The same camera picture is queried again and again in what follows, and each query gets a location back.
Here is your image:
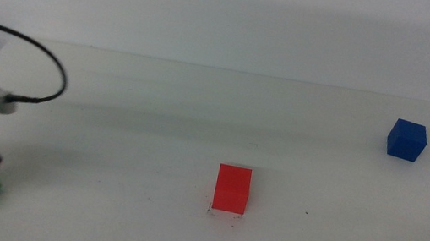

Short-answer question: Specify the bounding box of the blue cube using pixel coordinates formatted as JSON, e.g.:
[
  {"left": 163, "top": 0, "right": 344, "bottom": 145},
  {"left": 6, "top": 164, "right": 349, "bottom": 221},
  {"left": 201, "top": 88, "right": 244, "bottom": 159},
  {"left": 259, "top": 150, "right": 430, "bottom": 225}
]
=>
[{"left": 384, "top": 116, "right": 430, "bottom": 165}]

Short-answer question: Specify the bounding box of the red cube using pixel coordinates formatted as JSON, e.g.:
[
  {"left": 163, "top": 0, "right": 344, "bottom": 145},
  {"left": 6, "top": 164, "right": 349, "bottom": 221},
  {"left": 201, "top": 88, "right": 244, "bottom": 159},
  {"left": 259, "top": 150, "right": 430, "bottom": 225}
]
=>
[{"left": 210, "top": 162, "right": 254, "bottom": 216}]

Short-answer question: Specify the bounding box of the black left wrist camera cable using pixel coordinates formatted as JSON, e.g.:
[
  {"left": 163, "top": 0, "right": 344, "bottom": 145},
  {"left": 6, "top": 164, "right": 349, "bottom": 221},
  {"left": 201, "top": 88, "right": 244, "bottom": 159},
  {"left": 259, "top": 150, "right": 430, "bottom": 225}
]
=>
[{"left": 0, "top": 21, "right": 76, "bottom": 111}]

